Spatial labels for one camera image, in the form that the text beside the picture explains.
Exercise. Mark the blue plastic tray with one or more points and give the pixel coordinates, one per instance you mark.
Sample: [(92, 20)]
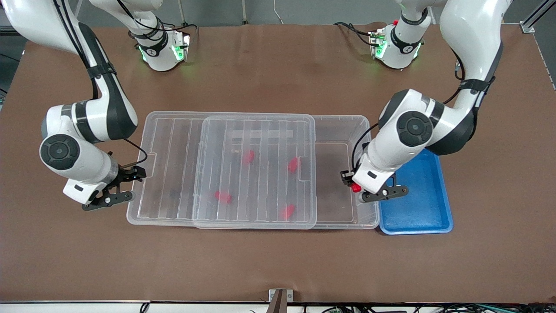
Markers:
[(417, 208)]

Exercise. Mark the clear plastic storage box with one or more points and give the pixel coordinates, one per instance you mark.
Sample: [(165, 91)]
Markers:
[(334, 182)]

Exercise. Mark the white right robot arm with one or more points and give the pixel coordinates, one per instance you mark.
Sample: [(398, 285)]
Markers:
[(100, 117)]

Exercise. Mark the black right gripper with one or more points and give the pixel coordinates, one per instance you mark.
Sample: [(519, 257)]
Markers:
[(129, 174)]

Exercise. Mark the brown table cover mat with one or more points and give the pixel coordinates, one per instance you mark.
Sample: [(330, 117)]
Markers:
[(278, 261)]

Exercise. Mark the clear ribbed plastic lid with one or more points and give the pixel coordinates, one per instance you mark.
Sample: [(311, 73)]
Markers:
[(173, 174)]

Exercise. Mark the red block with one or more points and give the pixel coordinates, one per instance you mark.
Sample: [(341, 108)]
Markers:
[(248, 157), (223, 196), (294, 164), (287, 212), (356, 188)]

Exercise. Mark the metal table edge bracket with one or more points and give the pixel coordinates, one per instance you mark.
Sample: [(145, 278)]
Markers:
[(273, 295)]

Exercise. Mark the aluminium frame profile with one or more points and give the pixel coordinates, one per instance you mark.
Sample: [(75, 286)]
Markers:
[(527, 27)]

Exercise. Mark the grey metal post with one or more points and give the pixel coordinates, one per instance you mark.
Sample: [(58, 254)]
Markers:
[(244, 11), (181, 12)]

